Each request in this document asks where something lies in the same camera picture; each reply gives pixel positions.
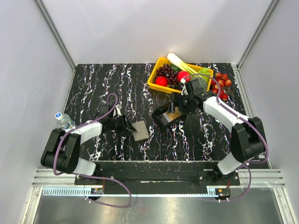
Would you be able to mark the aluminium frame rail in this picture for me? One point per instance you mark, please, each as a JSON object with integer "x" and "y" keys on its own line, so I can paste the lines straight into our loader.
{"x": 55, "y": 33}

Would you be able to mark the beige leather card holder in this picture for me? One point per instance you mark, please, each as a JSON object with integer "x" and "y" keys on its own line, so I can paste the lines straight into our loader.
{"x": 141, "y": 131}

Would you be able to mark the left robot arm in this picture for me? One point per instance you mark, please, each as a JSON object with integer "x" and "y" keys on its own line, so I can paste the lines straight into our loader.
{"x": 62, "y": 150}

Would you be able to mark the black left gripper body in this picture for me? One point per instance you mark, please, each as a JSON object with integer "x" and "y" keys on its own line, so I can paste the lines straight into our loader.
{"x": 117, "y": 124}

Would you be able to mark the clear plastic water bottle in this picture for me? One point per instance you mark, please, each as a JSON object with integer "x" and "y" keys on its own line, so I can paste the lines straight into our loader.
{"x": 63, "y": 121}

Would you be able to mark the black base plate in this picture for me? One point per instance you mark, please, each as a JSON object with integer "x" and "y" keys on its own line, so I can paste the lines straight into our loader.
{"x": 159, "y": 177}

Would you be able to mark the red apple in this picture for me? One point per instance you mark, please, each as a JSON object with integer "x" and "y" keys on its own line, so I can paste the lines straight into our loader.
{"x": 183, "y": 75}
{"x": 161, "y": 81}

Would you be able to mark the red lychee bunch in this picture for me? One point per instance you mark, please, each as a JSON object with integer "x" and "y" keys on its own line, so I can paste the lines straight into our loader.
{"x": 225, "y": 83}

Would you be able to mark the green lettuce leaf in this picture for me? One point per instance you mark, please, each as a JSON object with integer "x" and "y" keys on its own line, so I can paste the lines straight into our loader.
{"x": 205, "y": 71}

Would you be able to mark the red apple right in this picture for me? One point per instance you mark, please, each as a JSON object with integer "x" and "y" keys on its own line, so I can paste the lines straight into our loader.
{"x": 183, "y": 75}

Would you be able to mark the red apple left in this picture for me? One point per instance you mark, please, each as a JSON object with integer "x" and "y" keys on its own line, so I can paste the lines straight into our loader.
{"x": 161, "y": 81}

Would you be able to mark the yellow plastic bin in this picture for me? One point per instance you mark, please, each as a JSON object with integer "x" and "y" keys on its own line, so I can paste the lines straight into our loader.
{"x": 160, "y": 62}

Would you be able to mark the white green leek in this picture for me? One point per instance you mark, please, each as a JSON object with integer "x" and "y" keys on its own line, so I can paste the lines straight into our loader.
{"x": 175, "y": 60}

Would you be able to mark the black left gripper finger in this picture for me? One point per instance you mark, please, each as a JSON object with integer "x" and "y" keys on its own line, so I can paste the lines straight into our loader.
{"x": 130, "y": 135}
{"x": 128, "y": 124}

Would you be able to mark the green melon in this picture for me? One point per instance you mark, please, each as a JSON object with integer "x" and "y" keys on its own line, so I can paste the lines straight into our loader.
{"x": 203, "y": 83}

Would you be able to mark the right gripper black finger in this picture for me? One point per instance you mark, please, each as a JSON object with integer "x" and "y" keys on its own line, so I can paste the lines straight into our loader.
{"x": 171, "y": 108}
{"x": 175, "y": 97}

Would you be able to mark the black plastic card box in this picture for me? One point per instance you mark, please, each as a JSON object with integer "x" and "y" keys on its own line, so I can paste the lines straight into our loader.
{"x": 160, "y": 120}

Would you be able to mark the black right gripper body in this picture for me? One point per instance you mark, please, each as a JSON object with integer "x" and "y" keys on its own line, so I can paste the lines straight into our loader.
{"x": 186, "y": 105}

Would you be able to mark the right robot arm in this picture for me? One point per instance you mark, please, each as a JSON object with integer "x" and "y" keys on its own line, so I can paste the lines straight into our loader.
{"x": 247, "y": 134}

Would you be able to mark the dark purple grape bunch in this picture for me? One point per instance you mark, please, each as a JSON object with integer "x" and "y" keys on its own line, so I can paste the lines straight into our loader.
{"x": 171, "y": 76}

